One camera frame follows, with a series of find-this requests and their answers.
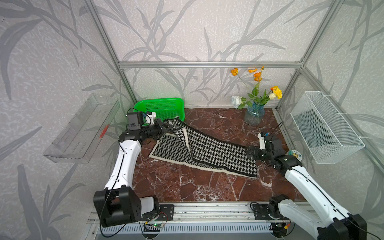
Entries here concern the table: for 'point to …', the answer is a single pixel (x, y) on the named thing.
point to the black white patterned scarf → (185, 145)
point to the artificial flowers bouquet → (256, 95)
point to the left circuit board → (152, 227)
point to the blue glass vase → (254, 114)
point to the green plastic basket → (163, 108)
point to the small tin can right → (295, 153)
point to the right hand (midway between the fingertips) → (252, 148)
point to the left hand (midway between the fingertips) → (171, 125)
